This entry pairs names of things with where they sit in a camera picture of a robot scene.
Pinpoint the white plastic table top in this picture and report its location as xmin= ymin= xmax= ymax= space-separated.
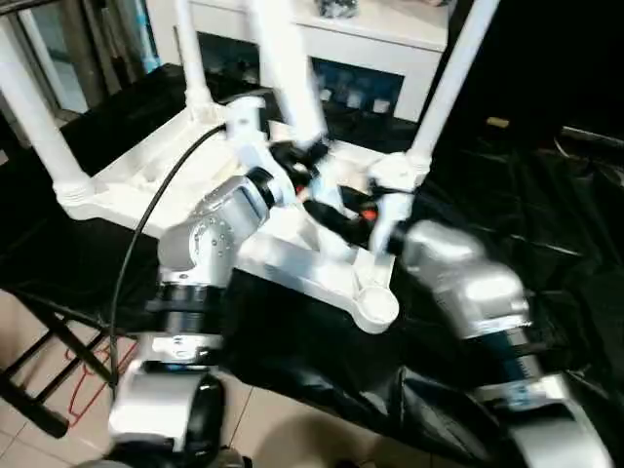
xmin=56 ymin=104 xmax=401 ymax=336

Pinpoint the white plastic table leg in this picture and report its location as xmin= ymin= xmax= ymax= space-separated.
xmin=246 ymin=0 xmax=345 ymax=215
xmin=173 ymin=0 xmax=215 ymax=122
xmin=411 ymin=0 xmax=501 ymax=177
xmin=0 ymin=21 xmax=95 ymax=206

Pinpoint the white sideboard cabinet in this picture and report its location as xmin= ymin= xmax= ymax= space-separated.
xmin=145 ymin=0 xmax=449 ymax=123

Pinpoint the black plastic mat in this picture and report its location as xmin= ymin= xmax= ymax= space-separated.
xmin=0 ymin=62 xmax=624 ymax=468

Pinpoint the clear bag of dark parts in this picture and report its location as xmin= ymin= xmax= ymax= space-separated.
xmin=314 ymin=0 xmax=362 ymax=19

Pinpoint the blue printed panel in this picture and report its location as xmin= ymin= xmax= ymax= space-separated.
xmin=138 ymin=0 xmax=162 ymax=74

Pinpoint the grey tripod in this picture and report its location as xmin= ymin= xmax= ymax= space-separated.
xmin=62 ymin=0 xmax=147 ymax=98

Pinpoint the black backdrop cloth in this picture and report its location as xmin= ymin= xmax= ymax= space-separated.
xmin=428 ymin=0 xmax=624 ymax=131

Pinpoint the grey rounded robot part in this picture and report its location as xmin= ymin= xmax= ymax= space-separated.
xmin=214 ymin=448 xmax=255 ymax=468

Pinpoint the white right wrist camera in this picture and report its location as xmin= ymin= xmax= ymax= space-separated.
xmin=368 ymin=152 xmax=416 ymax=255

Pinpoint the glass door metal frame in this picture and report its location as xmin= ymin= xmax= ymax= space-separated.
xmin=14 ymin=0 xmax=92 ymax=116

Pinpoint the red floor cable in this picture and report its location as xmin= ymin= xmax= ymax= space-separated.
xmin=66 ymin=340 xmax=118 ymax=426

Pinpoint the black folding stand frame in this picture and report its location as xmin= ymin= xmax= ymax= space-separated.
xmin=0 ymin=287 xmax=118 ymax=439

